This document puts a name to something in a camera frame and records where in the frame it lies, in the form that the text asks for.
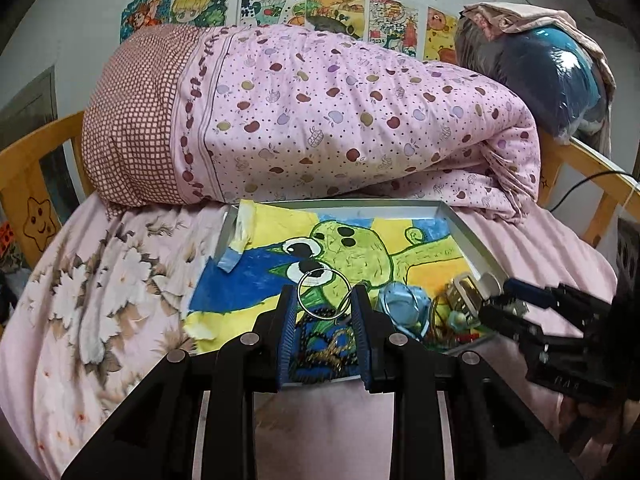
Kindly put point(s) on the yellow wooden bed frame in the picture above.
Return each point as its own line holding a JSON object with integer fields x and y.
{"x": 25, "y": 170}

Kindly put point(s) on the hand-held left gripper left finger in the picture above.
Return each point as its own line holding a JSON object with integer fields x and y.
{"x": 287, "y": 340}

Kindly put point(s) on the person's right hand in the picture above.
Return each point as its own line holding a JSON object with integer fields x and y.
{"x": 595, "y": 425}

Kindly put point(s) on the blue bag in plastic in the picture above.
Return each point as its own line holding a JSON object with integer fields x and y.
{"x": 545, "y": 70}

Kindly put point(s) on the row of wall drawings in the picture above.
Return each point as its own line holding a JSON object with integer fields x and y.
{"x": 325, "y": 5}

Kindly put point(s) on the metal tray with frog drawing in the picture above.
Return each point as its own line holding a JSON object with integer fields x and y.
{"x": 390, "y": 265}

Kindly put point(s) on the pink floral bed sheet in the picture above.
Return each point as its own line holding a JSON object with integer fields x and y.
{"x": 100, "y": 285}

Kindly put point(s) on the pink apple print quilt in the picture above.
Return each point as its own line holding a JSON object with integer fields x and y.
{"x": 300, "y": 125}

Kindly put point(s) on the silver cardboard box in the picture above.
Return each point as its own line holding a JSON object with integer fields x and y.
{"x": 470, "y": 240}

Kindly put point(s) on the blue pillow in plastic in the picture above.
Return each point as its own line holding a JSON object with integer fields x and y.
{"x": 520, "y": 15}

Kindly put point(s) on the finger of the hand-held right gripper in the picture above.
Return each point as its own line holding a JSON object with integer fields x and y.
{"x": 505, "y": 320}
{"x": 525, "y": 291}

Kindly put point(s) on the blue tape strip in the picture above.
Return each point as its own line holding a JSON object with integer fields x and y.
{"x": 227, "y": 261}

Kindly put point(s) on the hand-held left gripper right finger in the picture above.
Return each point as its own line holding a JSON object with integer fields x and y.
{"x": 362, "y": 340}

